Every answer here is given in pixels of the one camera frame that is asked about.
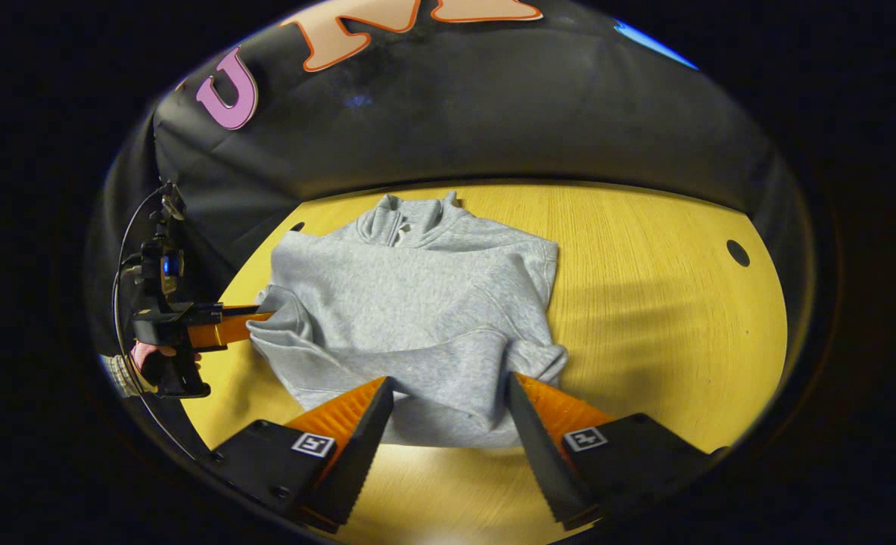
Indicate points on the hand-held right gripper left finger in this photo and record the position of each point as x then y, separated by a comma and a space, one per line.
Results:
368, 446

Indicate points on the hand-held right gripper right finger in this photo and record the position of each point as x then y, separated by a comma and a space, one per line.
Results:
539, 446

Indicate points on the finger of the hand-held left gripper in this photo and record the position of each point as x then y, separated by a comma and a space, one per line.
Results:
225, 329

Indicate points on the grey zip-neck sweatshirt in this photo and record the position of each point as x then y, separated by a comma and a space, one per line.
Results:
418, 318

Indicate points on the black backdrop cloth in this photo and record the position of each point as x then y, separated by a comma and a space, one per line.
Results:
493, 129

